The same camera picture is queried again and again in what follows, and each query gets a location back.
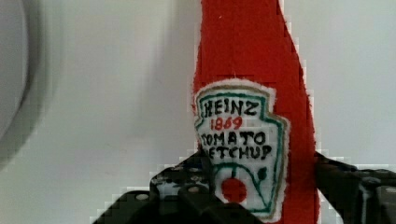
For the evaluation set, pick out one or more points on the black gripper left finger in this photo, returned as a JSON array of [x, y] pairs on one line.
[[182, 194]]

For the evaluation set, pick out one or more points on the red plush ketchup bottle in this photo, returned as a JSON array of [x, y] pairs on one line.
[[252, 113]]

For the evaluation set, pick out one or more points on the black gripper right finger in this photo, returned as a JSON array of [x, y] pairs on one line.
[[359, 196]]

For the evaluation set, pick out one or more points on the lavender oval plate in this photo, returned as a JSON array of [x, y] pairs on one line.
[[26, 84]]

